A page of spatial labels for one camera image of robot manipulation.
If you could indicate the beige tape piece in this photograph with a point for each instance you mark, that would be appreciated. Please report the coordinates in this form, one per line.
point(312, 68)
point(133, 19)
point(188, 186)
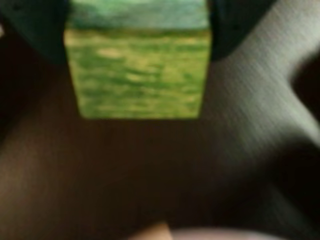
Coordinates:
point(152, 232)

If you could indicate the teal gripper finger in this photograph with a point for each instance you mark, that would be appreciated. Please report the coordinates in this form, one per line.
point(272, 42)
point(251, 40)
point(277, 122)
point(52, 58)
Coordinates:
point(230, 22)
point(32, 25)

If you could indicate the green wooden cube block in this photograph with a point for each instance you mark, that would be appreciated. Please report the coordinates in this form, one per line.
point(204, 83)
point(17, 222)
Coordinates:
point(137, 75)

